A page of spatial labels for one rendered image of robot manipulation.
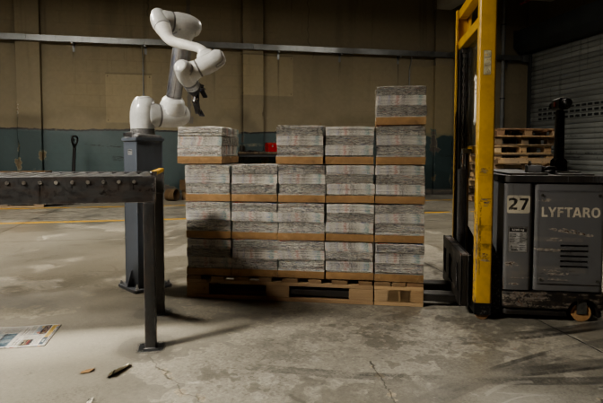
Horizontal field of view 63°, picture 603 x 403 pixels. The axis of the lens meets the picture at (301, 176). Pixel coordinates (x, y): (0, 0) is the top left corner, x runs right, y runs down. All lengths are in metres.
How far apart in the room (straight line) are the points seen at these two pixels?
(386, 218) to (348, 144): 0.49
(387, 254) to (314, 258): 0.43
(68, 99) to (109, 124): 0.82
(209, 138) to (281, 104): 6.82
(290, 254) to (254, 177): 0.52
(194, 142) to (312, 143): 0.73
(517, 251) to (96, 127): 8.21
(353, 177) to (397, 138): 0.34
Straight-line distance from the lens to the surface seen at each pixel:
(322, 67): 10.09
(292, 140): 2.95
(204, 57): 2.84
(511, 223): 2.88
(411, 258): 2.99
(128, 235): 3.48
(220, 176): 3.04
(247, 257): 3.07
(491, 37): 2.85
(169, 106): 3.41
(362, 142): 2.91
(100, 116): 9.85
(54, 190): 2.40
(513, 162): 8.86
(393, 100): 2.93
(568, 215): 2.97
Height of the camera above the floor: 0.91
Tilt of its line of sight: 3 degrees down
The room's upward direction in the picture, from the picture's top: straight up
